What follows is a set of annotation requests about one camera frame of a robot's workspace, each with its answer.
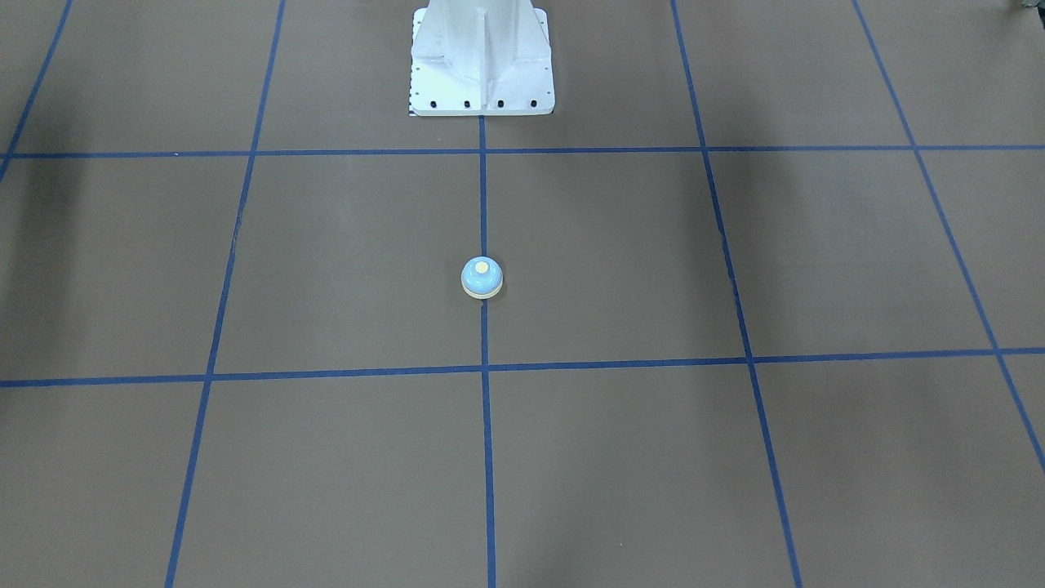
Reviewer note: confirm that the blue service bell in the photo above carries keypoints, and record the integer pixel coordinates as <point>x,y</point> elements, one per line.
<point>482,277</point>

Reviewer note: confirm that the white metal mount base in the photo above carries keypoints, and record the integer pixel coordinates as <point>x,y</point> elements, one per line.
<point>481,58</point>

